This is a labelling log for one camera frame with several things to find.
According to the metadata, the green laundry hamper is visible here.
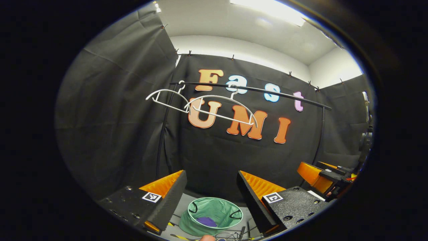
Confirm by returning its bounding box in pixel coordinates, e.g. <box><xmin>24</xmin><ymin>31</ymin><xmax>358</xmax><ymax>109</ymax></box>
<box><xmin>179</xmin><ymin>197</ymin><xmax>244</xmax><ymax>237</ymax></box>

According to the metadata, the white plastic hanger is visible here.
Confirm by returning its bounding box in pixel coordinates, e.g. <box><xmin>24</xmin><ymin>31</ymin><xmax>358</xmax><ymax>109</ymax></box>
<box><xmin>145</xmin><ymin>80</ymin><xmax>192</xmax><ymax>114</ymax></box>
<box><xmin>184</xmin><ymin>84</ymin><xmax>259</xmax><ymax>129</ymax></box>

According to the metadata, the black clothes rack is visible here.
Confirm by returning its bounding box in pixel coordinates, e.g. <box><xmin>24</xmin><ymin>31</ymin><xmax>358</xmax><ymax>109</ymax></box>
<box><xmin>155</xmin><ymin>81</ymin><xmax>332</xmax><ymax>188</ymax></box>

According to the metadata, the black backdrop cloth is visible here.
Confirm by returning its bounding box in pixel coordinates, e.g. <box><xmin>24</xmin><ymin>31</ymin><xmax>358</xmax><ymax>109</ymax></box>
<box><xmin>55</xmin><ymin>3</ymin><xmax>373</xmax><ymax>201</ymax></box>

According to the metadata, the row of black backdrop clips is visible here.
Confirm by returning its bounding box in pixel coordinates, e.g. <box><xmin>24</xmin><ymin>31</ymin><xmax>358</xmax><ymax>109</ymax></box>
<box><xmin>160</xmin><ymin>23</ymin><xmax>345</xmax><ymax>92</ymax></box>

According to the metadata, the purple corduroy jacket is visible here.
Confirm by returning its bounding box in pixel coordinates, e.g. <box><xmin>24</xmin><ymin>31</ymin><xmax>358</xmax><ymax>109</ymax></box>
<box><xmin>196</xmin><ymin>217</ymin><xmax>218</xmax><ymax>228</ymax></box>

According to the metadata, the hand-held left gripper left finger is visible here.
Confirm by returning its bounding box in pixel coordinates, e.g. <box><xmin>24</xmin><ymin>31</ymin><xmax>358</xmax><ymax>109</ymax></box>
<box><xmin>98</xmin><ymin>170</ymin><xmax>188</xmax><ymax>235</ymax></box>

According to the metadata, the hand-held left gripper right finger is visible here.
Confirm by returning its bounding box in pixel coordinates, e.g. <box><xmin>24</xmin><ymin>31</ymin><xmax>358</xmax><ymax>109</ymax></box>
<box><xmin>236</xmin><ymin>170</ymin><xmax>331</xmax><ymax>237</ymax></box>

